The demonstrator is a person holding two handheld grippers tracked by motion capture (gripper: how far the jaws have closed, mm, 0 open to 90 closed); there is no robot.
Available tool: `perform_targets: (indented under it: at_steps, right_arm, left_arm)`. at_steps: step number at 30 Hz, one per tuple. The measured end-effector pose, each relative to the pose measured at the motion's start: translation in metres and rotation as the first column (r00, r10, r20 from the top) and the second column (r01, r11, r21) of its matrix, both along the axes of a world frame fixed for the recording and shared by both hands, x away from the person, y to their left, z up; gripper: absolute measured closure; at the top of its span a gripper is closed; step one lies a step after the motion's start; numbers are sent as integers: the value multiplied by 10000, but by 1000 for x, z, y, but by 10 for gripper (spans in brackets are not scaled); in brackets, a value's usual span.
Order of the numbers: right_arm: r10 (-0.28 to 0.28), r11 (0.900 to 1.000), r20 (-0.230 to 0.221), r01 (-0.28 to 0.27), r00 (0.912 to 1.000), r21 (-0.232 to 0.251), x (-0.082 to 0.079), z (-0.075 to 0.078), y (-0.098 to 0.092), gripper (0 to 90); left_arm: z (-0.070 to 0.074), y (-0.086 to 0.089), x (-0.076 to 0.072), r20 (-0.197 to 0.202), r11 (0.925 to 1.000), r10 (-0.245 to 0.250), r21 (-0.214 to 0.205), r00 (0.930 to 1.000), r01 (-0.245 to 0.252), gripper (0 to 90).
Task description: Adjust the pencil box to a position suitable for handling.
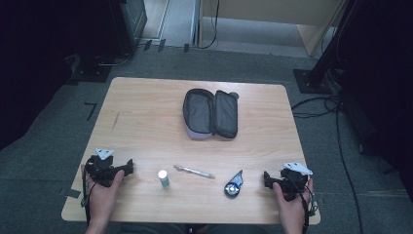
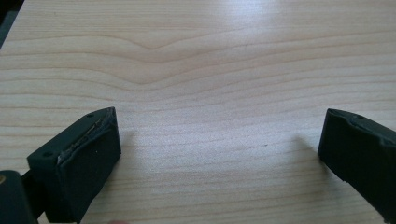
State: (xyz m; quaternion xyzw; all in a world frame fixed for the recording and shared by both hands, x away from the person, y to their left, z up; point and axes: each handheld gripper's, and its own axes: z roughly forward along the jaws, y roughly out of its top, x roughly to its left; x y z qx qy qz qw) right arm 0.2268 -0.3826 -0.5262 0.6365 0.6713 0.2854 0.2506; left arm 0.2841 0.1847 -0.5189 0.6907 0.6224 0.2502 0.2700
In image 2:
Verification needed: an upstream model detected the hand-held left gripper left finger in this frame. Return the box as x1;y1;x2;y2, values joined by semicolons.
26;106;122;224

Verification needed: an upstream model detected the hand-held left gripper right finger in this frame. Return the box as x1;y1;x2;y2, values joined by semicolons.
317;107;396;224

